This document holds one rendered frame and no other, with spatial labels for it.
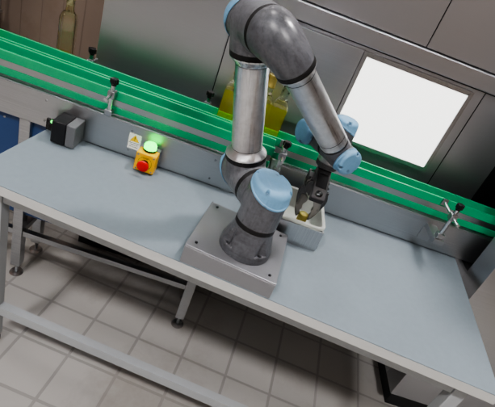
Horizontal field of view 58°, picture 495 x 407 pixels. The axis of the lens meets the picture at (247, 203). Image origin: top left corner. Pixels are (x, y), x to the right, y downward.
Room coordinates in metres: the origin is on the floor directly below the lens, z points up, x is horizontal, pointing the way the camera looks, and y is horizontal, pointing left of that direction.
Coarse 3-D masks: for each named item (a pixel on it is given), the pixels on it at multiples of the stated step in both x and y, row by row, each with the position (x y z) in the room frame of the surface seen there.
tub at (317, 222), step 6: (294, 192) 1.43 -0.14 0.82; (306, 192) 1.43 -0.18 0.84; (294, 198) 1.43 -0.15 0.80; (294, 204) 1.42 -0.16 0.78; (306, 204) 1.43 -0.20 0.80; (312, 204) 1.43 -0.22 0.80; (288, 210) 1.39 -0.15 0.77; (294, 210) 1.40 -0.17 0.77; (300, 210) 1.42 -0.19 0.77; (306, 210) 1.43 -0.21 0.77; (288, 216) 1.22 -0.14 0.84; (294, 216) 1.36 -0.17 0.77; (318, 216) 1.33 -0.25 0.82; (324, 216) 1.31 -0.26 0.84; (294, 222) 1.23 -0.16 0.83; (300, 222) 1.22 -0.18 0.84; (306, 222) 1.35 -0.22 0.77; (312, 222) 1.36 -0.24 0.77; (318, 222) 1.30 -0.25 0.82; (324, 222) 1.27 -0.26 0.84; (312, 228) 1.22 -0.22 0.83; (318, 228) 1.23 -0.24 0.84; (324, 228) 1.24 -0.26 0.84
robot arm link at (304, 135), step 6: (300, 120) 1.23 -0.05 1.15; (300, 126) 1.22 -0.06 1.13; (306, 126) 1.21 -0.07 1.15; (300, 132) 1.21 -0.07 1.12; (306, 132) 1.20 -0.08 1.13; (300, 138) 1.21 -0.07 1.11; (306, 138) 1.19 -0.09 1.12; (312, 138) 1.20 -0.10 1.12; (306, 144) 1.21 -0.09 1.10; (312, 144) 1.20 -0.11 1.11
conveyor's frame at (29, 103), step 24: (0, 96) 1.30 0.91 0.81; (24, 96) 1.31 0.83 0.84; (48, 96) 1.32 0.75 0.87; (96, 120) 1.33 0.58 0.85; (120, 120) 1.34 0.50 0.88; (96, 144) 1.33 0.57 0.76; (120, 144) 1.34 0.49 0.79; (168, 144) 1.36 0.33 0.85; (192, 144) 1.37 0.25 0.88; (168, 168) 1.36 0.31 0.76; (192, 168) 1.36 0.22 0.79; (216, 168) 1.37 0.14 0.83; (288, 168) 1.49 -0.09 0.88; (336, 192) 1.51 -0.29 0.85; (360, 192) 1.52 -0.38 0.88; (360, 216) 1.52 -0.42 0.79; (384, 216) 1.53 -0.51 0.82; (408, 216) 1.53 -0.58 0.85; (408, 240) 1.54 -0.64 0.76; (456, 240) 1.55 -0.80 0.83; (480, 240) 1.56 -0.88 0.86
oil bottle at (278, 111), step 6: (276, 102) 1.51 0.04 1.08; (282, 102) 1.52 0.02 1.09; (276, 108) 1.51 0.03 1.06; (282, 108) 1.51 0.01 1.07; (270, 114) 1.51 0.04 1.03; (276, 114) 1.51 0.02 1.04; (282, 114) 1.51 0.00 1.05; (270, 120) 1.51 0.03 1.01; (276, 120) 1.51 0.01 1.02; (282, 120) 1.51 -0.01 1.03; (264, 126) 1.51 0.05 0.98; (270, 126) 1.51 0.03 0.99; (276, 126) 1.51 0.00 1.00; (270, 132) 1.51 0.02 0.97; (276, 132) 1.51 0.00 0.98
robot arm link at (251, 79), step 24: (240, 0) 1.06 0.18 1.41; (264, 0) 1.04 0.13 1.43; (240, 24) 1.01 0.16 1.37; (240, 48) 1.03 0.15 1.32; (240, 72) 1.06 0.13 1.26; (264, 72) 1.07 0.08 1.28; (240, 96) 1.07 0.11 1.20; (264, 96) 1.09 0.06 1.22; (240, 120) 1.07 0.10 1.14; (264, 120) 1.12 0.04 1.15; (240, 144) 1.08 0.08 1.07; (240, 168) 1.08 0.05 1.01
